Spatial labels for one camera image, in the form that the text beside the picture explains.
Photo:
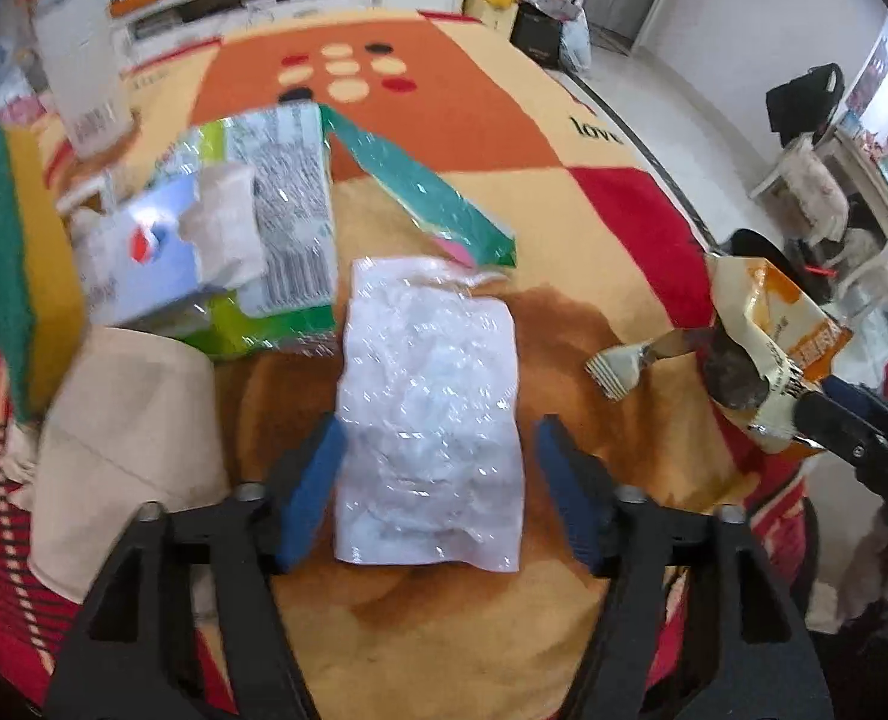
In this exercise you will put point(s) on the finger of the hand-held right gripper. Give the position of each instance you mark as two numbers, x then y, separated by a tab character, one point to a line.
875	405
849	435

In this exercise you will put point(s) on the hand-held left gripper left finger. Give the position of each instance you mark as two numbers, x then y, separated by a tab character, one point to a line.
310	491

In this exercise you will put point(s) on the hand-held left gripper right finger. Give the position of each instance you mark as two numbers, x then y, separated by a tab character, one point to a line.
570	495

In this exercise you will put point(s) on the orange white snack packet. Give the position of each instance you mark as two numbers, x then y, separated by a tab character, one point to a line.
778	315

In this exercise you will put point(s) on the clear plastic bag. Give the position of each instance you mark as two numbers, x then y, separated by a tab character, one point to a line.
429	405

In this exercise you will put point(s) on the green snack packet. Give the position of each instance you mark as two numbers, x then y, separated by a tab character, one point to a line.
294	225

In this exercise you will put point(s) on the pale disposable fork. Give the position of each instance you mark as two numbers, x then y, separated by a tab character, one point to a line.
613	373

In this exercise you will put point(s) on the beige paper cup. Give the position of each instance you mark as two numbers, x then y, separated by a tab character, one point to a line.
129	435

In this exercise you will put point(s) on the white chair with cushion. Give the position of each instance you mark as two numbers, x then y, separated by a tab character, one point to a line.
811	180

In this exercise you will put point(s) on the crumpled white tissue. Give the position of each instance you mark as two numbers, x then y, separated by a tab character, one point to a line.
223	225

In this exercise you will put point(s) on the white blue cardboard box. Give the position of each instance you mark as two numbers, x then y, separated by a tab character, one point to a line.
151	255

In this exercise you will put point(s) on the black handbag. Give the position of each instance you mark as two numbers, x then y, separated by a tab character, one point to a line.
804	97

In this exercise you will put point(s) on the teal plastic wrapper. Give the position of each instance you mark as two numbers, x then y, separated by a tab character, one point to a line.
429	195

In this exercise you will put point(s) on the small white dropper bottle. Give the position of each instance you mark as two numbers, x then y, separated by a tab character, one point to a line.
95	247

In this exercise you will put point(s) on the yellow green sponge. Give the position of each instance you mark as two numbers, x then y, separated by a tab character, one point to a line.
31	277

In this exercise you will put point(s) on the orange red printed blanket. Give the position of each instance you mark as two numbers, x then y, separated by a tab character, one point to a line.
489	127

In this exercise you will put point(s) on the white plastic bag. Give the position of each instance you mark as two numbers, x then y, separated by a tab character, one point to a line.
575	41

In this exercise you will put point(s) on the black bag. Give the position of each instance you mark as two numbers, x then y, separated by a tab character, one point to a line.
534	34

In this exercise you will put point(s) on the white thermos bottle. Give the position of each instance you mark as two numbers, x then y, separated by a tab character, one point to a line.
80	67

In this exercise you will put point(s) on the wall poster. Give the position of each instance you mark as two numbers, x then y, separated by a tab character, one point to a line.
875	75

